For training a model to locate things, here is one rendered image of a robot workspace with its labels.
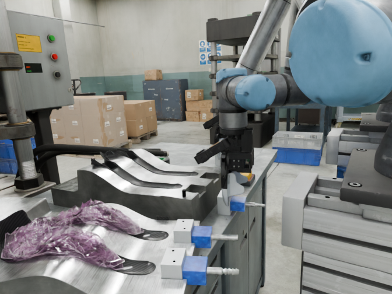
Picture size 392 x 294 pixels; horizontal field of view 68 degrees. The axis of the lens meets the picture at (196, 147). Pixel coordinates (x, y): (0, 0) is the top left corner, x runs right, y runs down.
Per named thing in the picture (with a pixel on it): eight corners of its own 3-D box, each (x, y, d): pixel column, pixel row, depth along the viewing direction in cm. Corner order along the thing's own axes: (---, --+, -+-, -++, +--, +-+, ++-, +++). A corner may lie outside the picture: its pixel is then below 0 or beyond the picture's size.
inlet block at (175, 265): (238, 275, 53) (238, 249, 51) (239, 296, 48) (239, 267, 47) (168, 272, 54) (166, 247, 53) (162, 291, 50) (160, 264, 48)
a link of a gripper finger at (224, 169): (226, 189, 75) (227, 156, 76) (220, 189, 76) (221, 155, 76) (229, 188, 80) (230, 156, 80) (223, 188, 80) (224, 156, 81)
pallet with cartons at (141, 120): (158, 135, 612) (155, 100, 594) (138, 144, 538) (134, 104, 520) (110, 133, 653) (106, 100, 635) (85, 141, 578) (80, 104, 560)
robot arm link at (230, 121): (216, 113, 74) (222, 109, 81) (216, 131, 75) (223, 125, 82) (245, 113, 72) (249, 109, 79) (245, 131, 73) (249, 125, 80)
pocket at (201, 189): (206, 198, 80) (206, 185, 79) (199, 206, 76) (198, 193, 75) (191, 196, 82) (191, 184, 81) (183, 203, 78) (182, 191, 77)
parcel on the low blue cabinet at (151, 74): (163, 79, 810) (162, 69, 803) (156, 80, 781) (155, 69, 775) (151, 80, 829) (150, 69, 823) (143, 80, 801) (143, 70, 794)
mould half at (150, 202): (226, 193, 96) (224, 154, 93) (193, 232, 73) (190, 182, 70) (108, 178, 117) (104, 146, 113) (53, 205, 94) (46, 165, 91)
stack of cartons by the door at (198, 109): (219, 120, 770) (218, 88, 750) (214, 122, 742) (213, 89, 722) (191, 119, 809) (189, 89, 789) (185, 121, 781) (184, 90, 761)
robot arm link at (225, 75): (224, 68, 68) (213, 69, 76) (225, 114, 71) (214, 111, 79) (254, 66, 70) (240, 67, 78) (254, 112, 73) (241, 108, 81)
